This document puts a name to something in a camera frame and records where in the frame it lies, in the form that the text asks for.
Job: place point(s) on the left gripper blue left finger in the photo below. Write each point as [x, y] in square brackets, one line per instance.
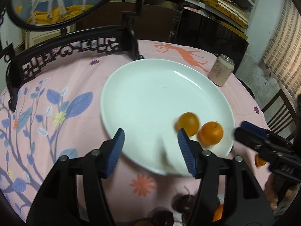
[112, 151]

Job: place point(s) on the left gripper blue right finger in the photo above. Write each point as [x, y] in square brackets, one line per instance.
[189, 149]

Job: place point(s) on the large mandarin orange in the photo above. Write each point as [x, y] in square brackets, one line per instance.
[259, 162]

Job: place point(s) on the yellow orange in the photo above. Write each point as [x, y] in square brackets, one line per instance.
[189, 122]
[218, 213]

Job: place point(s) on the mandarin orange with stem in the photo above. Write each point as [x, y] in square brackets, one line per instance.
[211, 133]

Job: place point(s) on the dark cherry with stem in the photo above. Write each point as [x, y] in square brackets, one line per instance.
[183, 203]

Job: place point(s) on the dark wooden chair right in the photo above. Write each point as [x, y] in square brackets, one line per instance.
[283, 115]

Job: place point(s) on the white oval plate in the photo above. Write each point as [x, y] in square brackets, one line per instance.
[146, 97]

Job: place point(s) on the pink printed tablecloth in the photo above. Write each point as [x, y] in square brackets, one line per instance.
[58, 113]

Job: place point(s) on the round black stool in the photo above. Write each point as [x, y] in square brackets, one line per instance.
[247, 88]

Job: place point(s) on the pink beverage can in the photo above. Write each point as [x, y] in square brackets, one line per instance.
[221, 70]

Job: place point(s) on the black carved wooden stand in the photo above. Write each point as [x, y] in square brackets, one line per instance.
[25, 66]

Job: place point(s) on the black screen panel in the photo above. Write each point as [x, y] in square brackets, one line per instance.
[198, 31]

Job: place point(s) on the round deer painting screen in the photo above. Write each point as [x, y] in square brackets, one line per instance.
[47, 15]

